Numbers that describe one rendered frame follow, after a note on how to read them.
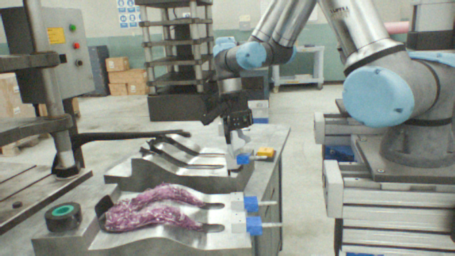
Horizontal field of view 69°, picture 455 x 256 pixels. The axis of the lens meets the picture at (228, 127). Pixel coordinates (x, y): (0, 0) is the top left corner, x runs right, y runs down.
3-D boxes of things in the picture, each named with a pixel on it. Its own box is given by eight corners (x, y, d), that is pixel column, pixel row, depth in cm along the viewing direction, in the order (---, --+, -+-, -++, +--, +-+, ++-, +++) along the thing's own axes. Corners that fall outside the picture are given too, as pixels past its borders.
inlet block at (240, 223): (282, 227, 87) (281, 209, 85) (285, 239, 82) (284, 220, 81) (231, 230, 87) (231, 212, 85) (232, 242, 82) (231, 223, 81)
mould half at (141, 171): (254, 169, 130) (253, 137, 126) (237, 202, 106) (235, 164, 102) (143, 161, 144) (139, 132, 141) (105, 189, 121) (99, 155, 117)
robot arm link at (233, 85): (214, 81, 103) (222, 80, 111) (216, 95, 104) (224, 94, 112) (236, 77, 101) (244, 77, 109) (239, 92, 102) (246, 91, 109)
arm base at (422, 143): (439, 143, 81) (444, 103, 78) (469, 168, 67) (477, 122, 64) (373, 143, 84) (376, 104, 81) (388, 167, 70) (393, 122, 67)
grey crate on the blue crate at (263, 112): (269, 110, 454) (268, 99, 449) (268, 118, 415) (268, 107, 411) (225, 112, 463) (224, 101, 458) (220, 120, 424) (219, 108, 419)
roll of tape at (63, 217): (66, 212, 85) (62, 200, 84) (90, 216, 82) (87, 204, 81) (39, 229, 78) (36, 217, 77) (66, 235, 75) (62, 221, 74)
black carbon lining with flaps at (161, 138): (235, 158, 124) (233, 134, 121) (221, 176, 109) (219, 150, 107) (152, 153, 134) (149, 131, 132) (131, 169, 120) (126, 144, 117)
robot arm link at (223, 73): (221, 42, 99) (206, 47, 106) (227, 78, 100) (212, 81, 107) (242, 40, 103) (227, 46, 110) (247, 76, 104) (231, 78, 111)
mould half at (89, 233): (246, 208, 102) (244, 176, 99) (252, 267, 77) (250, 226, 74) (85, 217, 103) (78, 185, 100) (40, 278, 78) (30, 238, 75)
